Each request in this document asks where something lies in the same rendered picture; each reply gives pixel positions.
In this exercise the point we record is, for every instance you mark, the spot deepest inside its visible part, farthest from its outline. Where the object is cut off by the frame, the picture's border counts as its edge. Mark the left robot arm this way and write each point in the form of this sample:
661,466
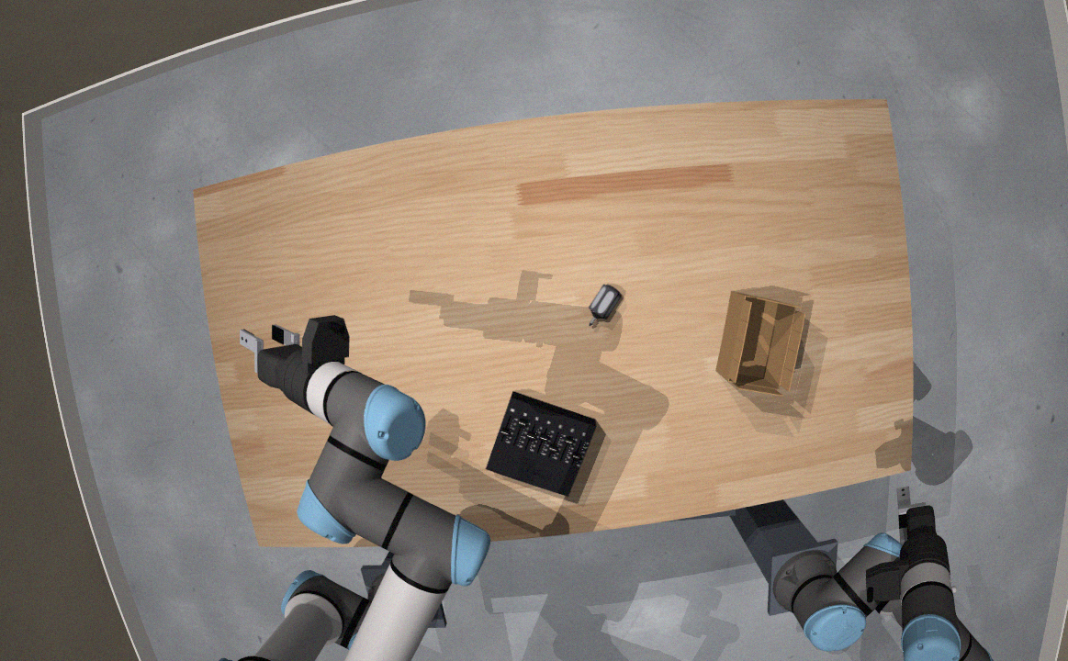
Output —
346,496

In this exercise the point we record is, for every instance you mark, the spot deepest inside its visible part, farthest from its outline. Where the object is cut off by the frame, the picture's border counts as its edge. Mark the brown cardboard box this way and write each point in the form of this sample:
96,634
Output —
765,338

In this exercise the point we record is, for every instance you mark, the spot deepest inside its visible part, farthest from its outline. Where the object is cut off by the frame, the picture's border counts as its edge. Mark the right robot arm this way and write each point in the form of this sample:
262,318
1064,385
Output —
832,612

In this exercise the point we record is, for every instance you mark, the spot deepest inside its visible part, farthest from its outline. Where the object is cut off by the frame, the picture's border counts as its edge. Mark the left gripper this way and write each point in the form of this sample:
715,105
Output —
293,368

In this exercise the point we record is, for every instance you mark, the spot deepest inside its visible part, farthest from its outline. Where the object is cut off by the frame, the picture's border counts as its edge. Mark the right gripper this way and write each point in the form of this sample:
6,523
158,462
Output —
923,552

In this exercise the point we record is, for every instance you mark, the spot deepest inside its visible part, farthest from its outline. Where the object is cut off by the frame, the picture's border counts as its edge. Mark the black lighting desk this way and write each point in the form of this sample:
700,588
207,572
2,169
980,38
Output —
522,454

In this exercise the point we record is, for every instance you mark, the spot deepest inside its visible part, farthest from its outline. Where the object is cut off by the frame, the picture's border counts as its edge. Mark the black screwdriver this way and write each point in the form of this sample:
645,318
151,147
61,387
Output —
604,302

